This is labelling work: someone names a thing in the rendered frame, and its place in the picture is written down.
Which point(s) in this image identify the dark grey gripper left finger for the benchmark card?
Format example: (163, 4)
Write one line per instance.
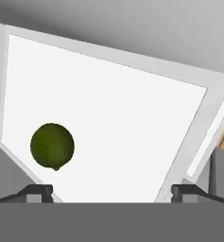
(37, 190)

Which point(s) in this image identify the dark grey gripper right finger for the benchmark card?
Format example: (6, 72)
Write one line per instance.
(186, 191)

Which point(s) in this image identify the green lime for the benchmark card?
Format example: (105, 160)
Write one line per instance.
(52, 146)

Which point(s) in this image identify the white freezer rack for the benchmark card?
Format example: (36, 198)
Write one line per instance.
(97, 126)

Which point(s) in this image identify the white freezer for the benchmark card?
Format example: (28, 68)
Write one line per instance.
(167, 44)

